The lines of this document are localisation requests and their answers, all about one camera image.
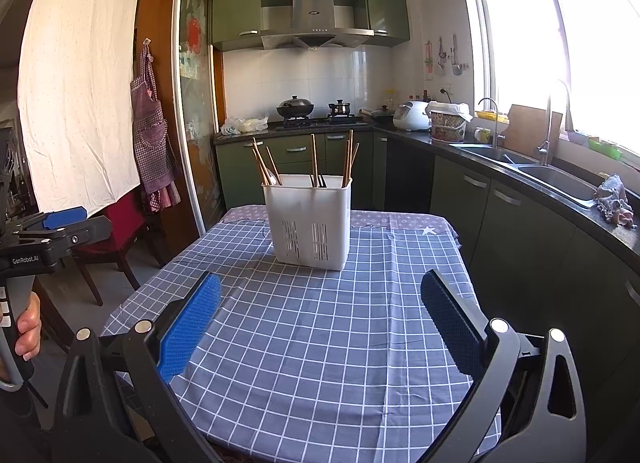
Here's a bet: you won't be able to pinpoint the glass sliding door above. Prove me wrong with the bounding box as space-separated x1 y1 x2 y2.
175 0 226 236

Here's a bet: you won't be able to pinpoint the steel kitchen sink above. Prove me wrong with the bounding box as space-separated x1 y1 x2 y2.
450 143 601 208

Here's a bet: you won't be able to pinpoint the crumpled rag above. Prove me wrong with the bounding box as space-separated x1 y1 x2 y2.
595 174 636 228

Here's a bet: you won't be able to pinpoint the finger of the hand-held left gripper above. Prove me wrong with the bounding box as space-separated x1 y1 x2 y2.
42 207 88 231
10 215 112 256

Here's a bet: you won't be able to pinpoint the green wall cabinets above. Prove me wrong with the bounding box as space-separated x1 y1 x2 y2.
211 0 412 51

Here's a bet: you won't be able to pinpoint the white rice cooker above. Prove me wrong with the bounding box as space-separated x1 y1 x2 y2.
392 100 432 132

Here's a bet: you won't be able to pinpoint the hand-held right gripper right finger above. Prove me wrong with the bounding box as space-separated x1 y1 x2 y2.
420 269 587 463

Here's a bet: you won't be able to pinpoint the checked apron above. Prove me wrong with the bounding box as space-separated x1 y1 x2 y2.
131 40 183 214

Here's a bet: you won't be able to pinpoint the red wooden chair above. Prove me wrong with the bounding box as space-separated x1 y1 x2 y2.
75 190 166 306

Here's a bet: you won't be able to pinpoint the white hanging sheet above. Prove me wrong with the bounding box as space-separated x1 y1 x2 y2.
17 0 143 224

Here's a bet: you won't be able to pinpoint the basket with white cloth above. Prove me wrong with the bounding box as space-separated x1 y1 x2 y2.
425 102 473 141

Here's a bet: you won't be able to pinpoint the white plastic utensil holder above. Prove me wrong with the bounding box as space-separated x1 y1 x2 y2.
261 178 352 271

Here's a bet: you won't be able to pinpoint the blue checked tablecloth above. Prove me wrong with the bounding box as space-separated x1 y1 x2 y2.
100 218 503 463

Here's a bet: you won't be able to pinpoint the black countertop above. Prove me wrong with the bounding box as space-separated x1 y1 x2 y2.
214 118 640 264

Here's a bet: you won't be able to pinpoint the green plastic container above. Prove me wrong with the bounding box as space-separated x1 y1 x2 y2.
587 137 623 161

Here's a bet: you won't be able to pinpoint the tall steel faucet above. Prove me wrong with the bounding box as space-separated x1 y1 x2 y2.
537 79 573 166

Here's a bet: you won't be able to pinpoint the black built-in appliance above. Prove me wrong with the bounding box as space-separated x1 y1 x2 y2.
386 135 433 214

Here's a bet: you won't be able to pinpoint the kitchen window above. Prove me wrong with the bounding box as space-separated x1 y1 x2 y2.
457 0 640 154

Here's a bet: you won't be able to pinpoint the purple patterned cloth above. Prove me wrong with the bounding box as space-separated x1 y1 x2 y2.
220 205 461 249

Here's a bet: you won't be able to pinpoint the black gas stove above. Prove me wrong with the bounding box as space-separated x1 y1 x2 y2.
275 114 371 131

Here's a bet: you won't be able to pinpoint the person's left hand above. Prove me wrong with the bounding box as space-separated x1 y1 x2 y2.
14 292 43 360

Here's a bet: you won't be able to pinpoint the wooden cutting board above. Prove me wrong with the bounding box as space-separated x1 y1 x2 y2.
502 104 563 156

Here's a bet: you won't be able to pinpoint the white plastic bags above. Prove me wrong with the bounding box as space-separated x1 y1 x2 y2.
220 115 270 135

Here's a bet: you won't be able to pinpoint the steel range hood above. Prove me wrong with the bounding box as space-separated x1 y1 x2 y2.
260 0 375 51

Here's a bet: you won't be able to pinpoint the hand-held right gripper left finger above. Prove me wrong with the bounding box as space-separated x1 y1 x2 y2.
52 271 226 463

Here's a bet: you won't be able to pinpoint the black wok with lid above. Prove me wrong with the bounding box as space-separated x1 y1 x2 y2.
276 95 316 120

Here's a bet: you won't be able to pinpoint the small curved faucet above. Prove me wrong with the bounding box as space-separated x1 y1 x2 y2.
477 97 501 146

